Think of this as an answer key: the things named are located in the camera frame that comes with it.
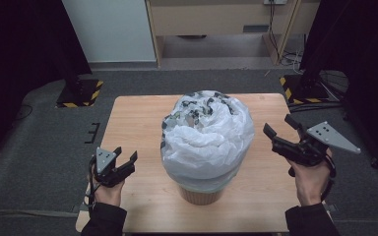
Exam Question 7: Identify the black desk cables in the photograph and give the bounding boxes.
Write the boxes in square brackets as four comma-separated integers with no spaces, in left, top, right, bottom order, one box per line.
[267,0,304,72]

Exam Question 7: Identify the beige ribbed trash can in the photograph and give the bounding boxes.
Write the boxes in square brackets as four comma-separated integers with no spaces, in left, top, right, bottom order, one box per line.
[176,179,227,207]

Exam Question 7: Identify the white panel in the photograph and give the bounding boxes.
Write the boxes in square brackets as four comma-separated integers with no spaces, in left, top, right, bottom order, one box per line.
[61,0,158,64]

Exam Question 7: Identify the person's left hand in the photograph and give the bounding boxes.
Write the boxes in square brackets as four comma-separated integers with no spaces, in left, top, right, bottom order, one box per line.
[90,163,126,207]

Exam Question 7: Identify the thin black floor cable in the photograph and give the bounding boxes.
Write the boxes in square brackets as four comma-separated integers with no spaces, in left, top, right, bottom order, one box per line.
[13,103,34,122]

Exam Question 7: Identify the black stand with striped base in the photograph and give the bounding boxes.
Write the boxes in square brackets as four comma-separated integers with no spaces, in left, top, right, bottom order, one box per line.
[56,55,104,109]
[279,48,330,105]

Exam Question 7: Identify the black curtain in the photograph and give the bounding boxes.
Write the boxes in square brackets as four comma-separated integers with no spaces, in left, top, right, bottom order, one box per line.
[0,0,93,171]
[299,0,378,173]

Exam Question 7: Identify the wooden desk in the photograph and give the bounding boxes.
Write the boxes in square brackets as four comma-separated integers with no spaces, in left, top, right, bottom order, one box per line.
[145,0,321,69]

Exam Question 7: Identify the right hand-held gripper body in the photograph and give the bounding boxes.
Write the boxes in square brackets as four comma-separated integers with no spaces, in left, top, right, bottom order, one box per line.
[271,121,362,167]

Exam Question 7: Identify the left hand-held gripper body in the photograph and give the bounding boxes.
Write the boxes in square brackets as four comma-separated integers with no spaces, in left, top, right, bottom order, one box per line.
[92,147,136,189]

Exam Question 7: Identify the left hand-held gripper cable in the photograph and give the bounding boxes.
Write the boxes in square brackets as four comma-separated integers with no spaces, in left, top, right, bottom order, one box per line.
[84,155,98,212]

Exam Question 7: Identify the hand-held gripper cable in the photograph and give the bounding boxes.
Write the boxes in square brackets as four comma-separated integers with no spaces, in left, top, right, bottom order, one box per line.
[320,153,338,202]
[84,155,98,212]

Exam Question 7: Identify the white plastic trash bag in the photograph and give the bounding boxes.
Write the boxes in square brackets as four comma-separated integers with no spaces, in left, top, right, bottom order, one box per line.
[159,90,256,192]

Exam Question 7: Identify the right hand-held gripper cable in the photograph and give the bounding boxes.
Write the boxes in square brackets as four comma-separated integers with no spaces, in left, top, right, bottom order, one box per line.
[320,153,338,202]

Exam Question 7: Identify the person's right hand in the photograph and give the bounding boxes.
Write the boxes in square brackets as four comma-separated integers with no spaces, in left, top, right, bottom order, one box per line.
[287,148,333,207]

